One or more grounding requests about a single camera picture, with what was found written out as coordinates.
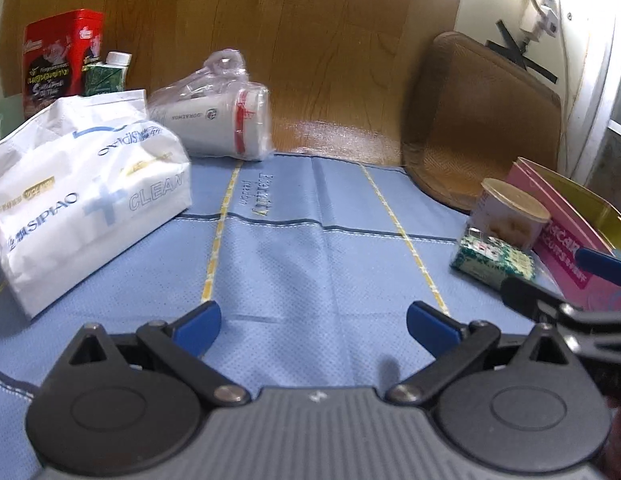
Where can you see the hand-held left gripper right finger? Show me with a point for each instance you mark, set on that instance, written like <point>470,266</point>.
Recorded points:
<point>433,330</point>

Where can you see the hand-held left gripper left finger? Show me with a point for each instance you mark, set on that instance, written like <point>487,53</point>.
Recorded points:
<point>198,325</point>

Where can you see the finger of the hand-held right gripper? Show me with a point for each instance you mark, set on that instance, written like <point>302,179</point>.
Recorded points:
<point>528,295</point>
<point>603,265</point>

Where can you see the pink cardboard box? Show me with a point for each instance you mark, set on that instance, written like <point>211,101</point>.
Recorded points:
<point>565,240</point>

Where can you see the small green patterned box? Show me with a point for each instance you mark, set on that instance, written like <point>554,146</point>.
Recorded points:
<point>490,260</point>

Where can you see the round container with beige lid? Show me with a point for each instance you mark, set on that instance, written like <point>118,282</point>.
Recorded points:
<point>510,210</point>

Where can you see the blue checked tablecloth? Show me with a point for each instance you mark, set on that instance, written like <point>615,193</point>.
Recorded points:
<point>310,270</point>

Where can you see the white tissue pack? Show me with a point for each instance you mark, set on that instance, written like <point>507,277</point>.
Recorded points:
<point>80,195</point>

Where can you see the brown woven seat mat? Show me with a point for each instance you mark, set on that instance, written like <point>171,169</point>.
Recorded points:
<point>480,125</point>

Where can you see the plastic-wrapped white cup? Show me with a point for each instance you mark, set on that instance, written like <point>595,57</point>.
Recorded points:
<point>215,120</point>

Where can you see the black tape cross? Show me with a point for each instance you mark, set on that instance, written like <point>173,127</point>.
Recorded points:
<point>525,57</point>

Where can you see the green carton with white cap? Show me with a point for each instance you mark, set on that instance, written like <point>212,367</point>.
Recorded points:
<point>108,77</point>

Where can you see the red cereal box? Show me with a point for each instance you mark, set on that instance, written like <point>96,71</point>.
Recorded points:
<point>55,60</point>

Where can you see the white window frame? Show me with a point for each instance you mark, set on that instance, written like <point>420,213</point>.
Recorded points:
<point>598,60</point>

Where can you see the white wall plug adapter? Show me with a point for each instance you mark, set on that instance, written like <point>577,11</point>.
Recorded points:
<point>538,5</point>

